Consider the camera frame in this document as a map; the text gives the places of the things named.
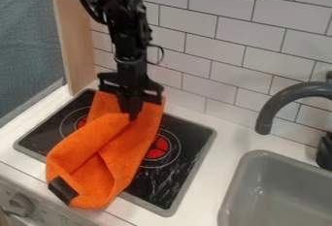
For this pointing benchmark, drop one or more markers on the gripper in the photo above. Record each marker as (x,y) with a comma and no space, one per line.
(129,81)

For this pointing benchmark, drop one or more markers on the orange cloth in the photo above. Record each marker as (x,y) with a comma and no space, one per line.
(104,158)

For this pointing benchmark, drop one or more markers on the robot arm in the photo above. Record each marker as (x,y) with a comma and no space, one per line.
(116,10)

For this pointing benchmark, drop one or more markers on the toy stove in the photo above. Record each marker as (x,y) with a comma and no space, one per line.
(173,168)

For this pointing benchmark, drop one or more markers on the tap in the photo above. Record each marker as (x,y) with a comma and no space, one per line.
(285,100)

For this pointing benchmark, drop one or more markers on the toy sink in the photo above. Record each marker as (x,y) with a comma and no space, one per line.
(281,194)

